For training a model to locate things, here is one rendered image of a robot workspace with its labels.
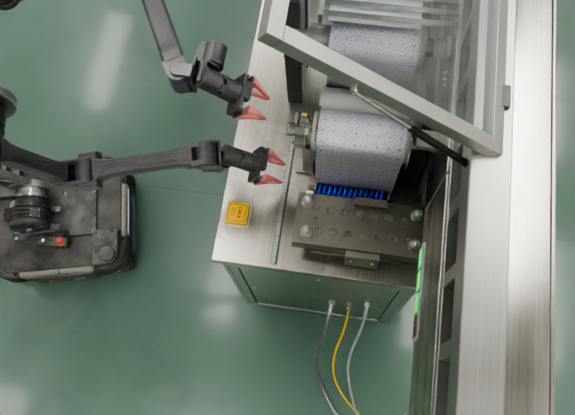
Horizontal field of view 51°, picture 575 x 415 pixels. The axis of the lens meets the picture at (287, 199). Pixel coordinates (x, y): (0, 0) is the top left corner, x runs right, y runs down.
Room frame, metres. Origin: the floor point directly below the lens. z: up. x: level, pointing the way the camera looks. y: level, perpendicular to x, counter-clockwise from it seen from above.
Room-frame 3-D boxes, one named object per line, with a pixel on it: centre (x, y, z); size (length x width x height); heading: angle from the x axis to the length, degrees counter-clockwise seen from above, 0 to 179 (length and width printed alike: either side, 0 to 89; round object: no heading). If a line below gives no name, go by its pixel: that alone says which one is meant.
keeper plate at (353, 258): (0.41, -0.20, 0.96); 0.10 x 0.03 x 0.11; 75
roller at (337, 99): (0.80, -0.25, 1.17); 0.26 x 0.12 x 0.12; 75
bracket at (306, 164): (0.76, -0.07, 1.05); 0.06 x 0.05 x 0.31; 75
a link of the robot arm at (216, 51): (0.84, 0.18, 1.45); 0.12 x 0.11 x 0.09; 75
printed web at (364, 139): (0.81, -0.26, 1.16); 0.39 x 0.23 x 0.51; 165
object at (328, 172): (0.62, -0.21, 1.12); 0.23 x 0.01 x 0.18; 75
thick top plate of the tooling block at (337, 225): (0.50, -0.21, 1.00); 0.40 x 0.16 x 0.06; 75
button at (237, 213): (0.62, 0.17, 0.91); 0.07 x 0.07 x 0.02; 75
